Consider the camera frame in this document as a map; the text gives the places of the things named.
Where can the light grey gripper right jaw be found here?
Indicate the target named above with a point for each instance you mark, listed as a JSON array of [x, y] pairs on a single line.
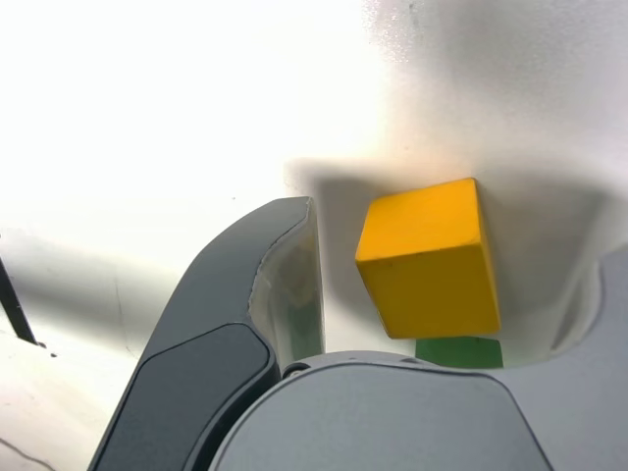
[[392, 422]]

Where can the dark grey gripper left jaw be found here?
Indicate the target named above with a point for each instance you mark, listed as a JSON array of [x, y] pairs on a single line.
[[206, 343]]

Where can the green cube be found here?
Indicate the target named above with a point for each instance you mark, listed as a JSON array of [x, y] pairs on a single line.
[[456, 353]]

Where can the yellow cube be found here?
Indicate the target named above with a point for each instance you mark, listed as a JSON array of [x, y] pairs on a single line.
[[427, 265]]

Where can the black tape strip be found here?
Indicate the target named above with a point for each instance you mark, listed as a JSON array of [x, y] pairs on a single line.
[[12, 304]]

